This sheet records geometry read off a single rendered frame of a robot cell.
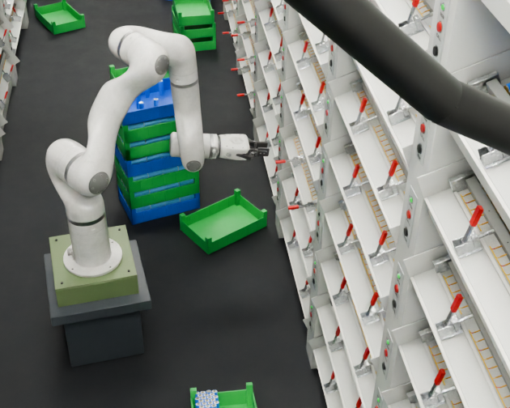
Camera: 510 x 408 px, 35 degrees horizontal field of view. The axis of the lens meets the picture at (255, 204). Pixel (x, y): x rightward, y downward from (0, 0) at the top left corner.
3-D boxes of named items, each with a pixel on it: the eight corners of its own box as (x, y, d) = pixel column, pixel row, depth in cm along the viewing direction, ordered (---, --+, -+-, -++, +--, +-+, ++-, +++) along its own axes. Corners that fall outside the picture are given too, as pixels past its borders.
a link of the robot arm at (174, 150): (211, 145, 270) (209, 129, 277) (172, 142, 267) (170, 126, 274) (208, 165, 275) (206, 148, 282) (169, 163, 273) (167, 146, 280)
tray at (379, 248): (391, 325, 180) (374, 285, 172) (333, 170, 228) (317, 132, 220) (478, 293, 178) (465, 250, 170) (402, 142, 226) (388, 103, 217)
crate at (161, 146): (126, 161, 319) (125, 144, 314) (112, 135, 334) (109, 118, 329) (197, 145, 329) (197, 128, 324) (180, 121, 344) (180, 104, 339)
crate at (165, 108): (123, 126, 309) (121, 108, 305) (108, 101, 324) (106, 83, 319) (197, 110, 319) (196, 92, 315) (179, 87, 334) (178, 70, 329)
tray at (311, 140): (322, 204, 247) (308, 171, 239) (289, 104, 295) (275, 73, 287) (385, 179, 245) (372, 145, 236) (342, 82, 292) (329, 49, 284)
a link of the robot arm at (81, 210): (80, 231, 249) (70, 168, 234) (47, 203, 259) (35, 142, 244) (112, 214, 255) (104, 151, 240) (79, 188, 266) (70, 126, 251)
